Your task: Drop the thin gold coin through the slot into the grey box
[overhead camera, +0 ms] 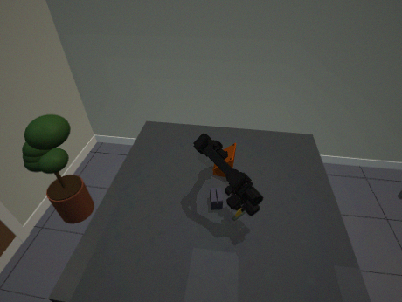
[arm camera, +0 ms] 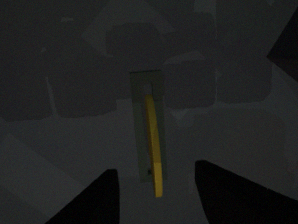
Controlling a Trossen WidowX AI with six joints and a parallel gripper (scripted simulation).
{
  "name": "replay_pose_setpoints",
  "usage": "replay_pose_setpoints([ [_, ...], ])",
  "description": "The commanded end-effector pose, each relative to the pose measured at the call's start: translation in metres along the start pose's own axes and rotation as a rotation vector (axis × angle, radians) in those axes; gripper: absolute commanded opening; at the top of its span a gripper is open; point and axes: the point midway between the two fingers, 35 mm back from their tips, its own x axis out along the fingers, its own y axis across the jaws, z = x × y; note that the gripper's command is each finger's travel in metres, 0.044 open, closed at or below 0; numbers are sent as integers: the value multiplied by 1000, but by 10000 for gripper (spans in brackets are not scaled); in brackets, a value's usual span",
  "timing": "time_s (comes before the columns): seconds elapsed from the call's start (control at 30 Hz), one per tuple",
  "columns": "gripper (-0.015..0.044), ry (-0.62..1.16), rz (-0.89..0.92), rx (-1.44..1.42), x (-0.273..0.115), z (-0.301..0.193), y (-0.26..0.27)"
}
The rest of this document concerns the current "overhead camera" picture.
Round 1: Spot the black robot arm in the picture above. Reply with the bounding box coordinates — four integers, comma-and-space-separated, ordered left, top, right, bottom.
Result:
193, 134, 263, 210

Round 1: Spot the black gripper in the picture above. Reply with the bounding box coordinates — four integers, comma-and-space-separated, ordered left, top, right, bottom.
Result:
225, 185, 260, 216

